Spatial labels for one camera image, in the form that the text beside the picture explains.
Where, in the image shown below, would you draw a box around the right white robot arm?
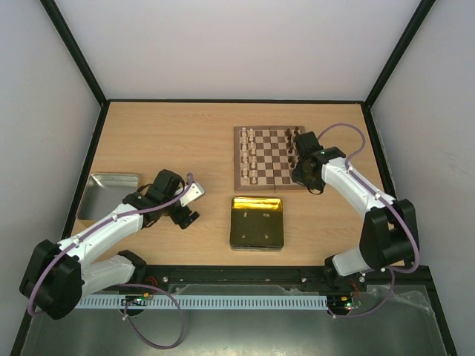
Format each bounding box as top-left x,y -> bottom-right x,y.
292,132 -> 420,291

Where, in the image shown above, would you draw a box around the dark chess pieces on board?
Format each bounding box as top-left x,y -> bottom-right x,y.
285,126 -> 301,168

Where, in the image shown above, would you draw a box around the wooden chess board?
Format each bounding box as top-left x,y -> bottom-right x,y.
234,125 -> 305,191

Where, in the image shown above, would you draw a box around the silver metal tray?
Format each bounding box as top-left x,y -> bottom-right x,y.
76,173 -> 140,222

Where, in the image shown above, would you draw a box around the gold metal tin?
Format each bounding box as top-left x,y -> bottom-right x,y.
229,197 -> 284,251

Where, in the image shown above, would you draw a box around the purple cable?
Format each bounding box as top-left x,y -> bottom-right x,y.
318,122 -> 421,274
27,172 -> 196,316

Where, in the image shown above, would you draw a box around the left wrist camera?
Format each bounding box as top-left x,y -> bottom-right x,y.
179,182 -> 205,207

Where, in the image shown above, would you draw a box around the metal base plate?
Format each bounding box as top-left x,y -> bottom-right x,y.
19,286 -> 446,355

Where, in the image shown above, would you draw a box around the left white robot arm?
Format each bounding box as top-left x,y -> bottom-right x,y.
19,170 -> 205,320

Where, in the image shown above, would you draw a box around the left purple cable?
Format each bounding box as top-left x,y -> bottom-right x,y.
27,172 -> 196,316

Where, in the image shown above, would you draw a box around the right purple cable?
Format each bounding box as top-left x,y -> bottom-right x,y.
318,122 -> 421,274

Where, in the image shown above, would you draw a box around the black aluminium frame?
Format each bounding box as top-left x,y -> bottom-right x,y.
7,0 -> 461,356

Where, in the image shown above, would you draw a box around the white slotted cable duct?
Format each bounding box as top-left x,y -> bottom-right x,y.
76,294 -> 327,311

